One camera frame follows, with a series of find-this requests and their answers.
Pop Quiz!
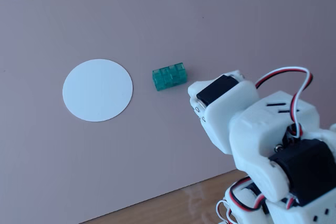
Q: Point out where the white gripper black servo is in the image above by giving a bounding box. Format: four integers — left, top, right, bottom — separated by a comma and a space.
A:
187, 70, 260, 154

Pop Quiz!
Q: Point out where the red white black base cable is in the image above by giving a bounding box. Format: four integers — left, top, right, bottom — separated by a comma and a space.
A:
216, 176, 299, 224

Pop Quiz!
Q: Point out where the white paper circle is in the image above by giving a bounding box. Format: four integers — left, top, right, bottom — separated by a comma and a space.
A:
62, 58, 134, 123

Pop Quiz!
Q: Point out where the teal translucent lego brick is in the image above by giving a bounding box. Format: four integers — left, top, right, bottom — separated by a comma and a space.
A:
152, 62, 188, 92

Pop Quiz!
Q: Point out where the pink board mat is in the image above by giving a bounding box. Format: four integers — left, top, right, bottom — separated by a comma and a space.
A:
0, 0, 336, 224

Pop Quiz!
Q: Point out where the red white black gripper cable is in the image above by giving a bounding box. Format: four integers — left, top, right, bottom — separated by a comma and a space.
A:
255, 66, 315, 138

